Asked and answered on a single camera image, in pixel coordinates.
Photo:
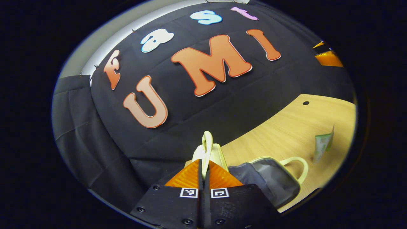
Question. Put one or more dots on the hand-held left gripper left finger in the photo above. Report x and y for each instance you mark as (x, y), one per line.
(171, 205)

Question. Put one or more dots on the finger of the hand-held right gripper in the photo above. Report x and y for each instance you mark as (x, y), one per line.
(329, 59)
(319, 45)

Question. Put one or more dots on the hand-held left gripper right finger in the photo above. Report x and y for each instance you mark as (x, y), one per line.
(238, 206)

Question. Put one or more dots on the pale yellow suitcase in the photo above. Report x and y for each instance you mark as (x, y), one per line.
(270, 178)

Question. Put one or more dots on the pale green skincare sachet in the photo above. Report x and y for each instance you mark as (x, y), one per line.
(321, 146)

